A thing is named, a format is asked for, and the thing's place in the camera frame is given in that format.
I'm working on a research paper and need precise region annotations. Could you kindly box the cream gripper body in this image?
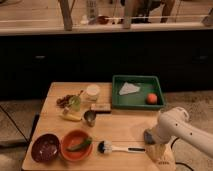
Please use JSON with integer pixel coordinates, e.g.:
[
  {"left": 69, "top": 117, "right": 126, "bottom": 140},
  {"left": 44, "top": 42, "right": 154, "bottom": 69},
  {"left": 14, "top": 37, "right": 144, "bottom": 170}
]
[{"left": 146, "top": 144, "right": 174, "bottom": 165}]

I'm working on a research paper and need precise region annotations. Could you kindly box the blue sponge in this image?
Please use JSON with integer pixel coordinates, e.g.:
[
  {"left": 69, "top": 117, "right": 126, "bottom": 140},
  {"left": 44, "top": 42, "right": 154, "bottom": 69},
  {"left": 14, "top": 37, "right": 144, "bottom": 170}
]
[{"left": 144, "top": 130, "right": 155, "bottom": 145}]

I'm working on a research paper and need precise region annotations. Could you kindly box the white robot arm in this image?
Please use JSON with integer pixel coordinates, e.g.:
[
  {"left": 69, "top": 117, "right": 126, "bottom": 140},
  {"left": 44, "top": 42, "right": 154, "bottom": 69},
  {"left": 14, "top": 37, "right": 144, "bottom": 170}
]
[{"left": 144, "top": 107, "right": 213, "bottom": 161}]

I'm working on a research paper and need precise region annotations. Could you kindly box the small metal cup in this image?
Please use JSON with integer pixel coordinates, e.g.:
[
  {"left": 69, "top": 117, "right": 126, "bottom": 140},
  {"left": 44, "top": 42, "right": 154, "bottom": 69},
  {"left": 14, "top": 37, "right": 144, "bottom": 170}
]
[{"left": 84, "top": 110, "right": 96, "bottom": 127}]

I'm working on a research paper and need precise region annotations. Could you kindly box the white dish brush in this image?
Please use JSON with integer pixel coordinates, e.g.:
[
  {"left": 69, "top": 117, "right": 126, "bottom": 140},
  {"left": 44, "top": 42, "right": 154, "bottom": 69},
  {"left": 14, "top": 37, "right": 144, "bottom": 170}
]
[{"left": 97, "top": 141, "right": 145, "bottom": 154}]

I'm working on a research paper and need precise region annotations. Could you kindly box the orange ball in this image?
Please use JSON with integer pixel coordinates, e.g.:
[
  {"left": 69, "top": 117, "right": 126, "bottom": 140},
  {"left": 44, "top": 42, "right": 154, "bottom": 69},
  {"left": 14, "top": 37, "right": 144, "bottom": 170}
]
[{"left": 146, "top": 93, "right": 158, "bottom": 104}]

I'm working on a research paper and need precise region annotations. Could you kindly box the green plastic tray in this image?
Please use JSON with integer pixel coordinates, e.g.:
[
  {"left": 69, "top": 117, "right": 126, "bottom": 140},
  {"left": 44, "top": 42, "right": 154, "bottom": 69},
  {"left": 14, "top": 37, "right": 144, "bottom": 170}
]
[{"left": 112, "top": 75, "right": 165, "bottom": 110}]

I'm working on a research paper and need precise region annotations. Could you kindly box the green pepper toy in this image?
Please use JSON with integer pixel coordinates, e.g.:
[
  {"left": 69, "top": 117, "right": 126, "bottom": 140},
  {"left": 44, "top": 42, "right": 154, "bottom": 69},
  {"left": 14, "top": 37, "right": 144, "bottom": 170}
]
[{"left": 67, "top": 137, "right": 92, "bottom": 152}]

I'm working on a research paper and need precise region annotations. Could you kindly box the white folded cloth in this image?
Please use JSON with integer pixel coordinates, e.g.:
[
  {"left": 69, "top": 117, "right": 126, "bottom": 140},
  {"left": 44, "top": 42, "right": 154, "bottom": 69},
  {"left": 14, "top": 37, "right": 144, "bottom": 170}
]
[{"left": 119, "top": 82, "right": 140, "bottom": 95}]

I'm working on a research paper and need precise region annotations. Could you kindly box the wooden block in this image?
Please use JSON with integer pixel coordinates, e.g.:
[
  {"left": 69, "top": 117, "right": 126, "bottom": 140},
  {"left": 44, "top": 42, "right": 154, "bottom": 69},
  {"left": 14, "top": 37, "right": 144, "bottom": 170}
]
[{"left": 91, "top": 103, "right": 111, "bottom": 113}]

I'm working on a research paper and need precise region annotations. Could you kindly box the orange bowl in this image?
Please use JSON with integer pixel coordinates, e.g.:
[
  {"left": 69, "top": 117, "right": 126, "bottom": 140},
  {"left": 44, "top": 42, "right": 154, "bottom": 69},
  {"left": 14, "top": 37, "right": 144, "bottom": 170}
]
[{"left": 60, "top": 130, "right": 93, "bottom": 162}]

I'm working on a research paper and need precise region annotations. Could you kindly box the white plastic jar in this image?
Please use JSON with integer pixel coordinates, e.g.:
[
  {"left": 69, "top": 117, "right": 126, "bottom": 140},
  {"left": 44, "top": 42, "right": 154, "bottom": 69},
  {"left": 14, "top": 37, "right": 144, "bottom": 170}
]
[{"left": 84, "top": 84, "right": 100, "bottom": 102}]

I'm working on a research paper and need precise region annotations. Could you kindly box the yellow banana toy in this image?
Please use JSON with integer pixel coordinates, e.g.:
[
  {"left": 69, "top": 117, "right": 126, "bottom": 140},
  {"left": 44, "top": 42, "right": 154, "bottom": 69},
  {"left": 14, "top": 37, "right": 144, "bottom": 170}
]
[{"left": 60, "top": 114, "right": 82, "bottom": 122}]

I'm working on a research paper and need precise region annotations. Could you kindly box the dark red grapes toy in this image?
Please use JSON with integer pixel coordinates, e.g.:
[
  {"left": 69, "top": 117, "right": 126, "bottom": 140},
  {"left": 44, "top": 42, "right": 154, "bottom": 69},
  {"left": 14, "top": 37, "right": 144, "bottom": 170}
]
[{"left": 56, "top": 95, "right": 72, "bottom": 108}]

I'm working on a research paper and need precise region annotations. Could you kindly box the dark red bowl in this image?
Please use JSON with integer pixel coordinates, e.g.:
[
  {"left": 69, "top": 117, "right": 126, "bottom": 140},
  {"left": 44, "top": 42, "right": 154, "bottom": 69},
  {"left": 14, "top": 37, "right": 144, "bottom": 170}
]
[{"left": 31, "top": 134, "right": 60, "bottom": 163}]

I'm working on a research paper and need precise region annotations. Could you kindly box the black cable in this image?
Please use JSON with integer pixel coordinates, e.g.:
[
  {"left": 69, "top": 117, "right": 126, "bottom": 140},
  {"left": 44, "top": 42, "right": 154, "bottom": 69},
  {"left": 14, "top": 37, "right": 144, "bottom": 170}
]
[{"left": 170, "top": 137, "right": 188, "bottom": 171}]

